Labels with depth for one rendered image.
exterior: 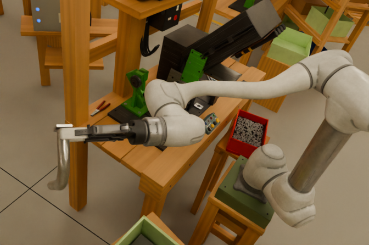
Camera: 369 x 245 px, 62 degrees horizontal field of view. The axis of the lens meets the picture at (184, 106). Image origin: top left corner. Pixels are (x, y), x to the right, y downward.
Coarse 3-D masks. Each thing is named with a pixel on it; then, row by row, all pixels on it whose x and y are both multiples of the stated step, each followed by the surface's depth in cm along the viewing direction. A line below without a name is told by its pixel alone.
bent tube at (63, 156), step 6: (60, 126) 80; (66, 126) 80; (60, 144) 80; (66, 144) 80; (60, 150) 79; (66, 150) 80; (60, 156) 79; (66, 156) 80; (60, 162) 79; (66, 162) 79; (60, 168) 79; (66, 168) 80; (60, 174) 79; (66, 174) 80; (54, 180) 90; (60, 180) 80; (66, 180) 81; (48, 186) 95; (54, 186) 84; (60, 186) 82
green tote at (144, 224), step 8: (144, 216) 132; (136, 224) 129; (144, 224) 134; (152, 224) 130; (128, 232) 126; (136, 232) 133; (144, 232) 137; (152, 232) 133; (160, 232) 129; (120, 240) 123; (128, 240) 130; (152, 240) 136; (160, 240) 132; (168, 240) 128
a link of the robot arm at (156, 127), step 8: (144, 120) 93; (152, 120) 92; (160, 120) 93; (152, 128) 90; (160, 128) 91; (152, 136) 90; (160, 136) 91; (144, 144) 93; (152, 144) 92; (160, 144) 94
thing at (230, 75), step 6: (216, 66) 206; (222, 66) 208; (204, 72) 201; (210, 72) 199; (216, 72) 201; (222, 72) 202; (228, 72) 204; (234, 72) 205; (216, 78) 198; (222, 78) 197; (228, 78) 198; (234, 78) 200
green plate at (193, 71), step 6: (192, 54) 188; (198, 54) 186; (192, 60) 189; (198, 60) 187; (204, 60) 185; (186, 66) 192; (192, 66) 190; (198, 66) 188; (186, 72) 193; (192, 72) 191; (198, 72) 189; (186, 78) 194; (192, 78) 192; (198, 78) 190
